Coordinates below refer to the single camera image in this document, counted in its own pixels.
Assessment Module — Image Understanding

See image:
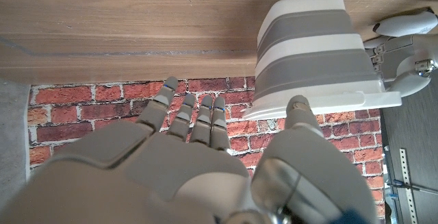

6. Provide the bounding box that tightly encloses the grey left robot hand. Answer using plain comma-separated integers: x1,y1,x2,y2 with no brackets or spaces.
362,10,438,98

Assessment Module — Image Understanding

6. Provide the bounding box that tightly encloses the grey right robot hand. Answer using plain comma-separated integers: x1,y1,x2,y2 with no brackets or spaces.
0,76,379,224

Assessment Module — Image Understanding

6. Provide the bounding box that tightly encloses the white grey collapsible bucket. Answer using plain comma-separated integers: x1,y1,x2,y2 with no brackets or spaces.
242,0,403,121

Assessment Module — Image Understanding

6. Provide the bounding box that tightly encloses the dark grey door panel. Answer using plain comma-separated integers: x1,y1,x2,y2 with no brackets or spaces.
379,79,438,224

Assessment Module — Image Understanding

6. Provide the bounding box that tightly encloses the red brick printed backdrop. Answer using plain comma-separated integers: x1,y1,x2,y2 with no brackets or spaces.
27,76,386,219

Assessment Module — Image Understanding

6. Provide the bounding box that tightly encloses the perforated metal strip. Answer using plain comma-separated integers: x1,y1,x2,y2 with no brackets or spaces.
398,147,415,224

